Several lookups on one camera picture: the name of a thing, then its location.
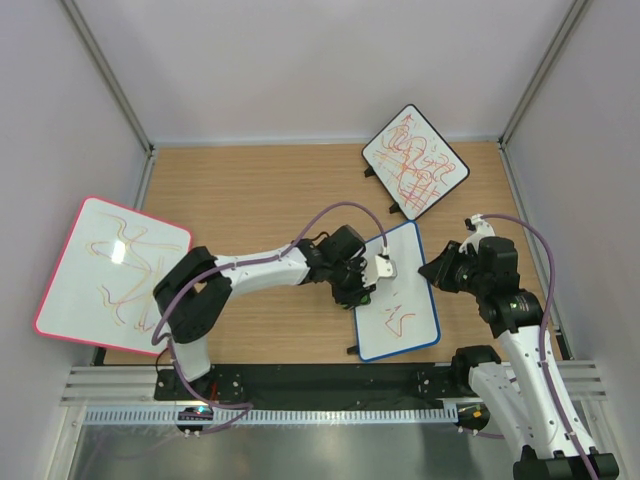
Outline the purple cable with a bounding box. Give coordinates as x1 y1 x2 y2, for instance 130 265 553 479
457 213 604 480
149 201 391 434

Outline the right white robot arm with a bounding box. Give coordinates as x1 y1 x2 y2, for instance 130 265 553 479
418 236 620 479

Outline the black framed whiteboard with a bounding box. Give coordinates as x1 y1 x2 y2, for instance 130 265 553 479
361 104 470 220

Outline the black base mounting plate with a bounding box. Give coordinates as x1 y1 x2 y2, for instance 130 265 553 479
154 362 474 403

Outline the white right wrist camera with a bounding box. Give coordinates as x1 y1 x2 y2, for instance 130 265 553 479
458 214 495 255

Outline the aluminium frame rail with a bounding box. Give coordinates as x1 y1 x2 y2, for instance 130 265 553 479
59 364 171 407

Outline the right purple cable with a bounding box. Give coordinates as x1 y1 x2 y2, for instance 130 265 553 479
457 213 604 480

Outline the grey slotted cable duct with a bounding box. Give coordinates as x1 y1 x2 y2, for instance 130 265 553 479
83 405 458 427

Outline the blue framed whiteboard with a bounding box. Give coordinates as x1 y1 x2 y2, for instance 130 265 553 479
354 221 441 362

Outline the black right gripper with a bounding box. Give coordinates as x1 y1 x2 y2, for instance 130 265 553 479
419 240 490 297

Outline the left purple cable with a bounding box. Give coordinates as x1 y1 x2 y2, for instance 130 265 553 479
149 201 391 434

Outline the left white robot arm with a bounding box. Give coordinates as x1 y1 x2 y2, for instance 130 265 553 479
153 225 376 400

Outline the pink framed whiteboard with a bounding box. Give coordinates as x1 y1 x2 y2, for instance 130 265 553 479
34 197 192 356

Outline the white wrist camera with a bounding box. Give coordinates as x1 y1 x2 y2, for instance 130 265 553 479
362 247 397 288
458 214 495 255

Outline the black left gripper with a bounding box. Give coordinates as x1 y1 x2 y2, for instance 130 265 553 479
327 258 376 307

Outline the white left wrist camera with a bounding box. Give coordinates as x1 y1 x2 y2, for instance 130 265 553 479
362 247 397 288

